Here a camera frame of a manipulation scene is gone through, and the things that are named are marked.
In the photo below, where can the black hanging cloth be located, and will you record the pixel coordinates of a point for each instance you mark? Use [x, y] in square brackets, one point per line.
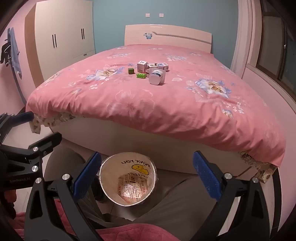
[5, 53]

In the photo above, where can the small white box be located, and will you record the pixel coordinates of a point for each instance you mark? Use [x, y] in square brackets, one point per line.
[141, 66]

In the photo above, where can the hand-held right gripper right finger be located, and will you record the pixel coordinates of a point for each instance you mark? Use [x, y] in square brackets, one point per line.
[205, 176]

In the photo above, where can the white plastic thank-you bag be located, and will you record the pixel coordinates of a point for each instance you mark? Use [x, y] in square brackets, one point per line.
[111, 172]

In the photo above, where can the patterned bed sheet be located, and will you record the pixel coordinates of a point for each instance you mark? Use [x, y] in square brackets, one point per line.
[266, 172]

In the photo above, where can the dark framed window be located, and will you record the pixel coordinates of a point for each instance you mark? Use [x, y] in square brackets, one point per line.
[277, 46]

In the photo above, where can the green toy brick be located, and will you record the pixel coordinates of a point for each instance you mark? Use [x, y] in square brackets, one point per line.
[141, 75]

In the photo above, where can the white milk carton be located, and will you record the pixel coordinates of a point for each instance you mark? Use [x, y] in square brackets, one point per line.
[162, 66]

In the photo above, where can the pink floral blanket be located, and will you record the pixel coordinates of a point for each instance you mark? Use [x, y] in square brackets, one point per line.
[138, 104]

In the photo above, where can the pink quilted garment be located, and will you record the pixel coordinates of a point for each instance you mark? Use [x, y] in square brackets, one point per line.
[138, 234]

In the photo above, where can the grey pants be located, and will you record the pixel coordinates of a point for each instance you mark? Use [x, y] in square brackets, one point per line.
[180, 201]

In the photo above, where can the white wardrobe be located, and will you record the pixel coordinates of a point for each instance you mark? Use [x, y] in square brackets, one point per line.
[64, 34]

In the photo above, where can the green cube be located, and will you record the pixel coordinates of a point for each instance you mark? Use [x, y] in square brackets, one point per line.
[130, 71]

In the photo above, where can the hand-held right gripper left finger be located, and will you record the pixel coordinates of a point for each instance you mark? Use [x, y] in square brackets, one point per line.
[86, 177]

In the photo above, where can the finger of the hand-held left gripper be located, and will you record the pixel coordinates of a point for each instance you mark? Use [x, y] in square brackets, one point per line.
[23, 117]
[49, 140]

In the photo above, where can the blue hanging cloth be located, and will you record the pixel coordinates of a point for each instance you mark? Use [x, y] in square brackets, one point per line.
[15, 53]

